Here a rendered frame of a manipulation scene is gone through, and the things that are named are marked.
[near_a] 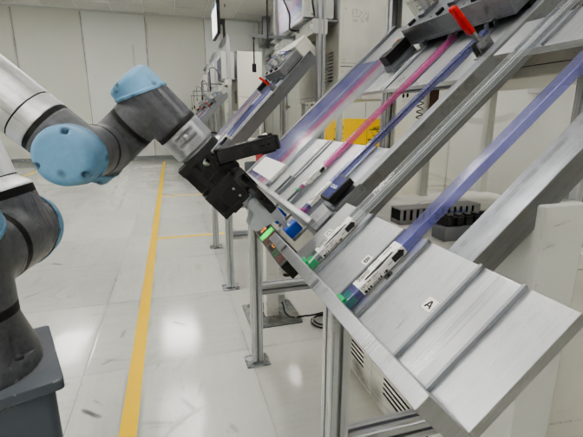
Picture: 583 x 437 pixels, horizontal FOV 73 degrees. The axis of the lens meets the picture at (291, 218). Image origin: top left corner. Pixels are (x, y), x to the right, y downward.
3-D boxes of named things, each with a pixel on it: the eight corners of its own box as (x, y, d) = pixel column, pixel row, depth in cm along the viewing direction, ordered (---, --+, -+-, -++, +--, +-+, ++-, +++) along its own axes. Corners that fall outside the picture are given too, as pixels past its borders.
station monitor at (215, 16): (217, 35, 491) (215, -2, 481) (212, 43, 545) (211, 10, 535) (228, 35, 495) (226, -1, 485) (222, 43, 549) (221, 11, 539)
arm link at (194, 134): (193, 114, 70) (196, 114, 62) (212, 133, 71) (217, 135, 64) (162, 144, 69) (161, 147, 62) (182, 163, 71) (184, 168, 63)
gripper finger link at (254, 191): (265, 211, 74) (232, 178, 70) (272, 204, 74) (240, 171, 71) (271, 216, 69) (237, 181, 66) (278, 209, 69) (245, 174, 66)
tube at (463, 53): (305, 215, 75) (301, 211, 75) (303, 213, 77) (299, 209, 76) (489, 33, 77) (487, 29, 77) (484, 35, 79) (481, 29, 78)
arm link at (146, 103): (110, 96, 66) (147, 60, 65) (161, 145, 70) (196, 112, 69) (98, 98, 58) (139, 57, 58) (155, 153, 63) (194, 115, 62)
